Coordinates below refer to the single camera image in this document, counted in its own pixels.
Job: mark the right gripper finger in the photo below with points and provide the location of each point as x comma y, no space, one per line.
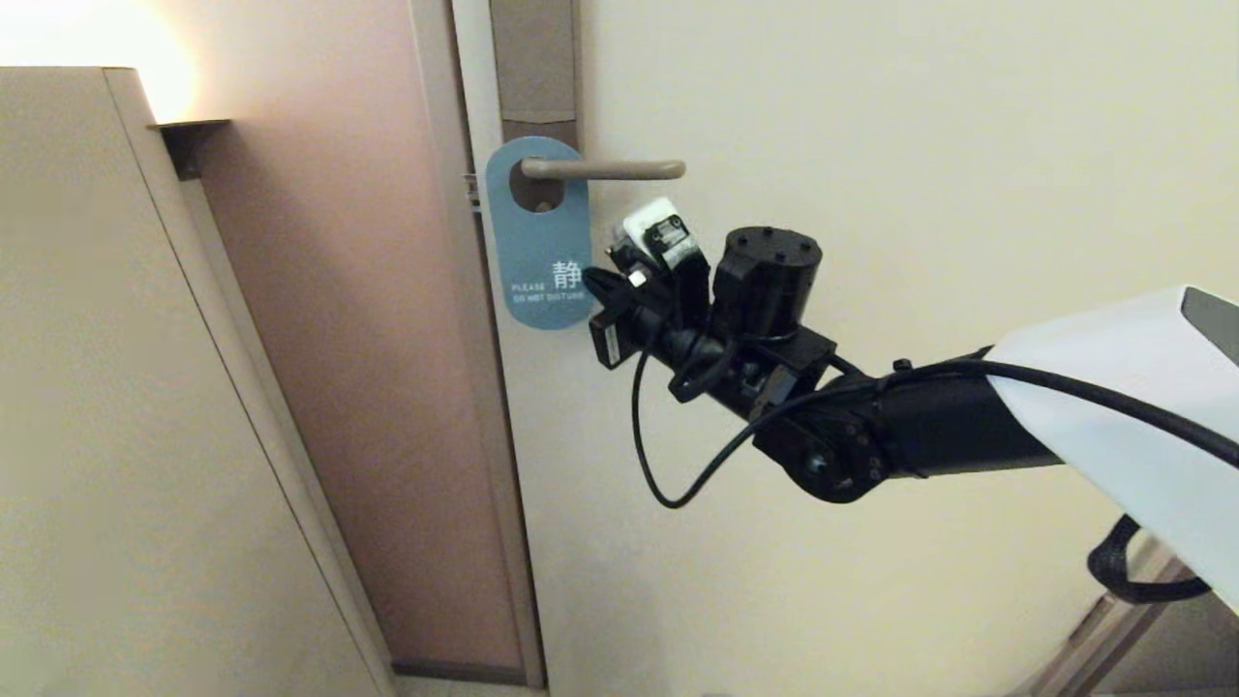
608,290

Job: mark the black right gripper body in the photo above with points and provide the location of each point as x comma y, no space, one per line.
668,344

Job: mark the blue and white door hanger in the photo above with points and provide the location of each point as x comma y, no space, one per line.
537,252

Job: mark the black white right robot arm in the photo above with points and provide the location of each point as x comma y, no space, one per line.
949,426

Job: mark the metal door latch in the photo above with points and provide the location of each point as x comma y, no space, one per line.
471,192

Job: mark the white room door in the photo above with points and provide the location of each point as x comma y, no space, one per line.
871,97

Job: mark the brown metal lock plate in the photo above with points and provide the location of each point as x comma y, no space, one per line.
532,58

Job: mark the dark baseboard strip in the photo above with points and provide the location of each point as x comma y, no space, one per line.
455,673

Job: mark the beige cabinet panel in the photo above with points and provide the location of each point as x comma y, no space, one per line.
97,387

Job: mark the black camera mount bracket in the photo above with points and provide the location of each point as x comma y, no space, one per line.
692,290

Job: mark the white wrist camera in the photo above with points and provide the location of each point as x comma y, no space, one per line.
658,227

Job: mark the beige door frame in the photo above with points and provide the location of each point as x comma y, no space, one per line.
481,387

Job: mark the dark wall light ledge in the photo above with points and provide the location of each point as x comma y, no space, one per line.
192,143

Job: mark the small brown frame hinge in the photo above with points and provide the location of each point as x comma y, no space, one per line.
1092,624

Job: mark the brown wooden side frame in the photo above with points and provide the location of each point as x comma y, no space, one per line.
1094,639

